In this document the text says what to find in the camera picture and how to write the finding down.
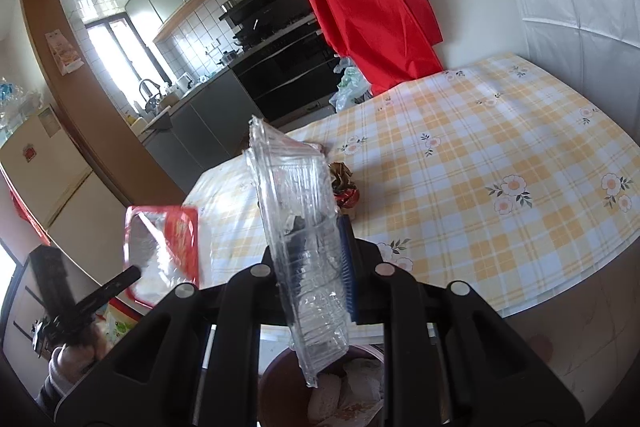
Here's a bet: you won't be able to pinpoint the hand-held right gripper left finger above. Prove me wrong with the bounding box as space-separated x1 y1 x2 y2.
55 263 290 427

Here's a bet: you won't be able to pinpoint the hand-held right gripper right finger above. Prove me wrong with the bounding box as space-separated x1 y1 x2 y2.
336 213 586 427

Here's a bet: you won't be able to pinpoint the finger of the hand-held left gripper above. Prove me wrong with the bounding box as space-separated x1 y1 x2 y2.
75 267 142 315

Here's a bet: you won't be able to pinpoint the clear plastic container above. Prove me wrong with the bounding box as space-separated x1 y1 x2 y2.
242 116 351 389

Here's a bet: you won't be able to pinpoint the red foil packet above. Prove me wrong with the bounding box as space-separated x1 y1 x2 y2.
123 205 200 308

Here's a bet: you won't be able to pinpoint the maroon plastic bin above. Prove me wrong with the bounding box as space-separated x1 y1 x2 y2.
257 343 386 427

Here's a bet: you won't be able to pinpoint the person's left forearm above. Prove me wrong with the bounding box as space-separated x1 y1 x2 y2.
35 369 81 415

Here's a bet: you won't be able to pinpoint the person's left hand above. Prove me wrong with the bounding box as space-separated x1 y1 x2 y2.
48 324 115 380

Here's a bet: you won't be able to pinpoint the green printed bag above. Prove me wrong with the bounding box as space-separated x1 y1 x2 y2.
95 299 144 349

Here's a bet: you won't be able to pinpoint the crumpled gold red wrapper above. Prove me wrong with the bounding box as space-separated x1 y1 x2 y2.
327 162 362 210

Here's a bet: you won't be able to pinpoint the cream refrigerator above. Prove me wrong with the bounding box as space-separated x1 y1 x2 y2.
0 104 128 283

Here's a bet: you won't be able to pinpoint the yellow checked floral tablecloth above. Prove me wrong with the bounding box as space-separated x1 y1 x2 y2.
182 53 640 325

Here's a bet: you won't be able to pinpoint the bundle of plastic bags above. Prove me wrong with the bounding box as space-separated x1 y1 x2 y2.
328 56 373 112

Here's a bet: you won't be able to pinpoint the grey lower cabinets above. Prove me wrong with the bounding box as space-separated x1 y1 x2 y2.
142 69 261 188

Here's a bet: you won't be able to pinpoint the clear plastic bags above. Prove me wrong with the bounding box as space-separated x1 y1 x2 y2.
0 76 44 138

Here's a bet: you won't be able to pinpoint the black oven range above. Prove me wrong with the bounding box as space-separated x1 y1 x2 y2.
227 18 346 122

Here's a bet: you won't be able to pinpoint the chrome kitchen faucet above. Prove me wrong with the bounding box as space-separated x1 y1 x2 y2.
138 79 162 114

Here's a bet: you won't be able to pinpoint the kitchen window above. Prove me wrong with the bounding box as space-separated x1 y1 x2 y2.
82 14 173 118

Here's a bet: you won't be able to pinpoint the black range hood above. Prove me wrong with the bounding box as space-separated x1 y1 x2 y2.
218 0 317 44

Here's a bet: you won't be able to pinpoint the wall poster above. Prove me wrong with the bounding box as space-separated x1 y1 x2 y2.
45 29 85 75

